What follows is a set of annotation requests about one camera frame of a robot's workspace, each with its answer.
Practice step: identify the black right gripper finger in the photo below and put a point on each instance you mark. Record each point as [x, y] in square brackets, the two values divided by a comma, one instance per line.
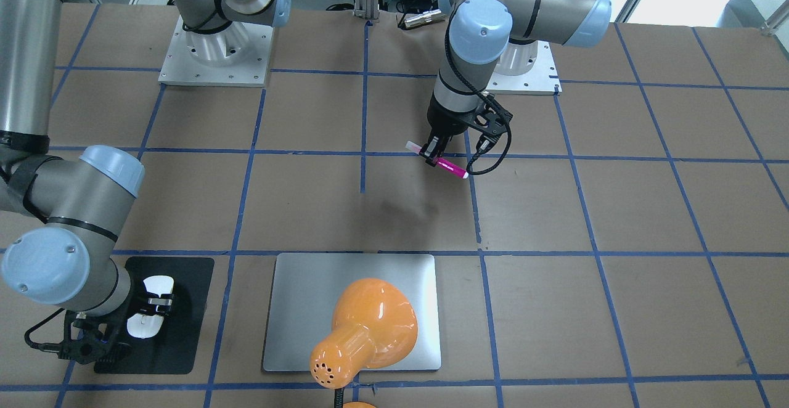
[150, 315]
[158, 302]

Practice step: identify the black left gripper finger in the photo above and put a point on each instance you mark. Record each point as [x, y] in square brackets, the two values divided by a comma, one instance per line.
[442, 148]
[430, 151]

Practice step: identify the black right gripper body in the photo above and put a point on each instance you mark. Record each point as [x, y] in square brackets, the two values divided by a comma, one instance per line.
[133, 303]

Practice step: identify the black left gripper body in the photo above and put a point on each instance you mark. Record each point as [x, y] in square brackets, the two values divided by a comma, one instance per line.
[445, 122]

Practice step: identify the pink highlighter pen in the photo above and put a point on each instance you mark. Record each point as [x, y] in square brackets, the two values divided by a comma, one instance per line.
[442, 163]

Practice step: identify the white computer mouse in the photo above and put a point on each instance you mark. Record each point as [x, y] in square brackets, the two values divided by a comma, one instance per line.
[153, 285]

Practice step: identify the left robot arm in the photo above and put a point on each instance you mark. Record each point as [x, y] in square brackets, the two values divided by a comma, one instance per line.
[477, 34]

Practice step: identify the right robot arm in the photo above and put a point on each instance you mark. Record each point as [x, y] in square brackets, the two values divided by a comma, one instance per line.
[82, 204]

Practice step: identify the black mousepad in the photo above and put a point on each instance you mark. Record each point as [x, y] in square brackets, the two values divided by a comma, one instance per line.
[172, 350]

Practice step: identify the silver laptop notebook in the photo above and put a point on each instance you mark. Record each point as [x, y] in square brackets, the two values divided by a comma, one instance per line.
[307, 286]

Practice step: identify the silver metal cylinder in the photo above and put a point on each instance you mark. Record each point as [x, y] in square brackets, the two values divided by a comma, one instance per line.
[412, 21]

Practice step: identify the orange desk lamp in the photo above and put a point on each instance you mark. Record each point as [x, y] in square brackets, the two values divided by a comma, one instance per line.
[374, 325]

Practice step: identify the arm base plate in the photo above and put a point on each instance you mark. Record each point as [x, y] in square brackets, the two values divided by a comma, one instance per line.
[236, 57]
[525, 69]

